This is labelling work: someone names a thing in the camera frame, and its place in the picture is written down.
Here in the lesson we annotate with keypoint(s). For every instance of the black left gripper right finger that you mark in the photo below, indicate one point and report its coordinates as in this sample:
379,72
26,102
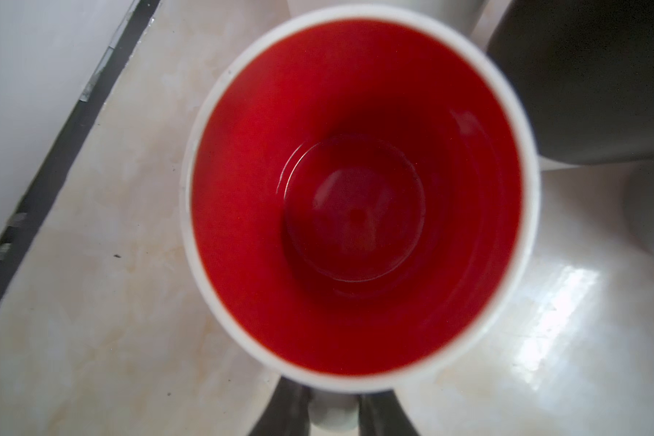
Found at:
380,414

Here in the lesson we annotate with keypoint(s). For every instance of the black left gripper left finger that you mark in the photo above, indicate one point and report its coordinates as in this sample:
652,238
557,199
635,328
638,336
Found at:
287,411

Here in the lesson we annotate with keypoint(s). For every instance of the white mug red inside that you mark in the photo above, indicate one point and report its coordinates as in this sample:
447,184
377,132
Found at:
359,198

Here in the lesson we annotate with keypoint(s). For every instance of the black and white mug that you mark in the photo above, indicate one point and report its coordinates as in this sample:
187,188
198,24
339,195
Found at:
584,72

